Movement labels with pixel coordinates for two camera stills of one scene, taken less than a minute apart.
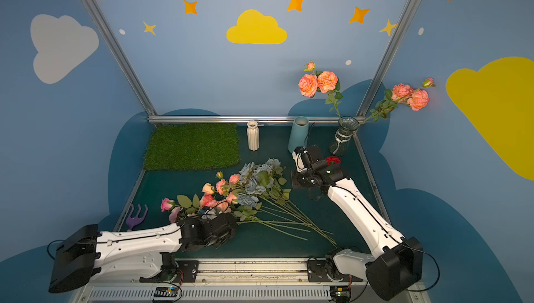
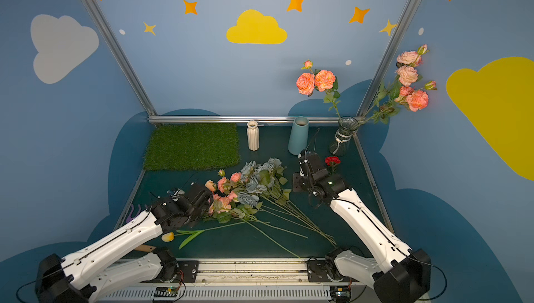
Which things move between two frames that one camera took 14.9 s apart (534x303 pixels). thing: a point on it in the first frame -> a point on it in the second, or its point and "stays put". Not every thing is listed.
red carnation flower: x=332 y=159 stays put
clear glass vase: x=347 y=126 stays put
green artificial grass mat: x=191 y=145 stays put
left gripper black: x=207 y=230 -> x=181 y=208
